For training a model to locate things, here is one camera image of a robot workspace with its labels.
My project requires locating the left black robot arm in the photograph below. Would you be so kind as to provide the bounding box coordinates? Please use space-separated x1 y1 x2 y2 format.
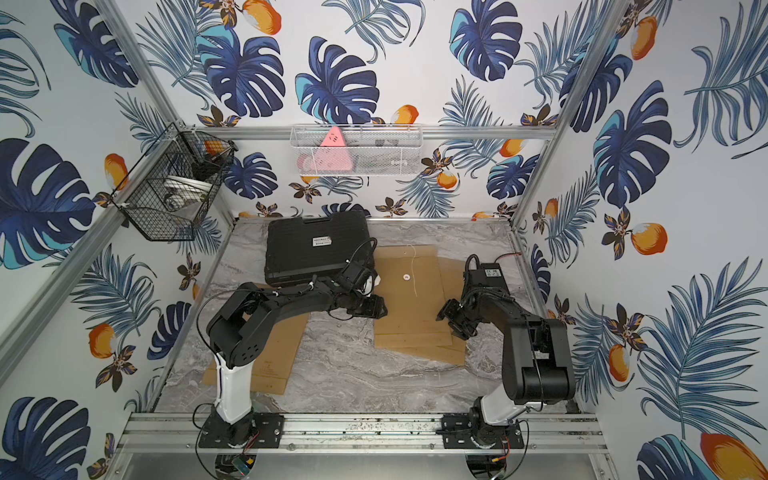
206 237 387 425

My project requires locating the pink triangular power strip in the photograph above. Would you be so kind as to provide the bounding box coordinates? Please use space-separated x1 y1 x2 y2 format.
310 126 354 173

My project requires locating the black plastic tool case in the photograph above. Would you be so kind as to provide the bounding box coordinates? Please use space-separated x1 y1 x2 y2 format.
264 211 374 287

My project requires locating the brown kraft file bag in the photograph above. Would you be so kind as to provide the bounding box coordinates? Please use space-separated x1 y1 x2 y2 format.
374 245 452 349
374 255 469 366
201 282 310 396

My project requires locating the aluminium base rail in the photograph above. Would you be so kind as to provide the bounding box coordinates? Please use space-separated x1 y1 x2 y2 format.
117 413 608 455

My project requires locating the black power adapter brick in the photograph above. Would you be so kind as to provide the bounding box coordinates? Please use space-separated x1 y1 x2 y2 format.
476 263 508 289

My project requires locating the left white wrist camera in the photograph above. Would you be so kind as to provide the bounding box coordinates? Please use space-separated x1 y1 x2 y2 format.
362 273 381 297

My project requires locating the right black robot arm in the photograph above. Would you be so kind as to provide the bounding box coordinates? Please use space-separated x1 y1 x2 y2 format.
437 254 576 427

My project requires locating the black wire basket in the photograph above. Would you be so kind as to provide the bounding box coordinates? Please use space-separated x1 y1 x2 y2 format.
108 124 237 242

